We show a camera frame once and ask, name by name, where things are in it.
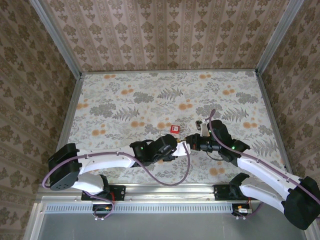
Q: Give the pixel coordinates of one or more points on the aluminium frame post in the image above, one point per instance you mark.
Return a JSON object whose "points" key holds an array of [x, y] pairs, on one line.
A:
{"points": [[277, 37], [58, 37]]}

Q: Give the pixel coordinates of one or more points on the aluminium table end rail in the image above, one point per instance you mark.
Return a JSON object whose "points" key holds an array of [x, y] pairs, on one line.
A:
{"points": [[162, 72]]}

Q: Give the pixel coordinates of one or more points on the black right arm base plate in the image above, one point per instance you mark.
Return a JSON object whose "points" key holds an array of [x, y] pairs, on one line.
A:
{"points": [[220, 192]]}

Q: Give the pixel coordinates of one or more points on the grey metal panel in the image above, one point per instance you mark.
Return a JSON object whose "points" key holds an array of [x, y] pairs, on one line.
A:
{"points": [[162, 227]]}

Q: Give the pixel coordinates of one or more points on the aluminium table side rail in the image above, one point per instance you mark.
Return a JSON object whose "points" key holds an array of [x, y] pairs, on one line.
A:
{"points": [[66, 130], [275, 130]]}

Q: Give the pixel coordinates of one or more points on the floral table cover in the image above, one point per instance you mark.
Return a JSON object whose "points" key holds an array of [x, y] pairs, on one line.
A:
{"points": [[150, 87]]}

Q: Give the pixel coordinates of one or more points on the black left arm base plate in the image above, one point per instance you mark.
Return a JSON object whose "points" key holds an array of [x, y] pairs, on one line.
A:
{"points": [[120, 192]]}

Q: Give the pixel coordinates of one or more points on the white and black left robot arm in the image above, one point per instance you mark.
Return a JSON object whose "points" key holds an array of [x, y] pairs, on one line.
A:
{"points": [[105, 160]]}

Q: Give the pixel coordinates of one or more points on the small red box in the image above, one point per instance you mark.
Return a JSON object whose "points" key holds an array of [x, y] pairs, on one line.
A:
{"points": [[174, 128]]}

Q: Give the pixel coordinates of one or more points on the small brass padlock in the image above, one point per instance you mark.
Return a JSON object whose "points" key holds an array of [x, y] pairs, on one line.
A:
{"points": [[178, 141]]}

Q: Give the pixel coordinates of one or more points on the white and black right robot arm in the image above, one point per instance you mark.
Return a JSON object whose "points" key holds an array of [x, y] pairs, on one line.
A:
{"points": [[262, 167]]}

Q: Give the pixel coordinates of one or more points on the aluminium mounting rail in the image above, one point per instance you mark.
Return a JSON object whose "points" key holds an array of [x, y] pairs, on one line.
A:
{"points": [[162, 190]]}

